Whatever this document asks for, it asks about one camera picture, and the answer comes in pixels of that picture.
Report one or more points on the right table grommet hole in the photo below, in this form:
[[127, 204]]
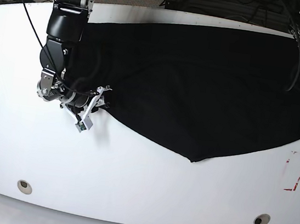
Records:
[[262, 219]]

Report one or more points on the table grommet hole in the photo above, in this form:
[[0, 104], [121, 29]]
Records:
[[24, 187], [262, 219]]

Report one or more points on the black printed T-shirt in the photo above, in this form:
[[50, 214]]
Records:
[[199, 91]]

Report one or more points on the left table grommet hole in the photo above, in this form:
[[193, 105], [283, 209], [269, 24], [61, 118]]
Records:
[[24, 187]]

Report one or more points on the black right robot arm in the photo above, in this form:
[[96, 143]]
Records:
[[64, 32]]

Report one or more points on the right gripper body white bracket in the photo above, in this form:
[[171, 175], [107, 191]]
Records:
[[80, 107]]

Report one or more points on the red tape rectangle marker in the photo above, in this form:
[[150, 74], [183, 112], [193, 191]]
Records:
[[291, 174]]

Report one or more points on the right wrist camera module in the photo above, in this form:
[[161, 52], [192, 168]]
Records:
[[84, 125]]

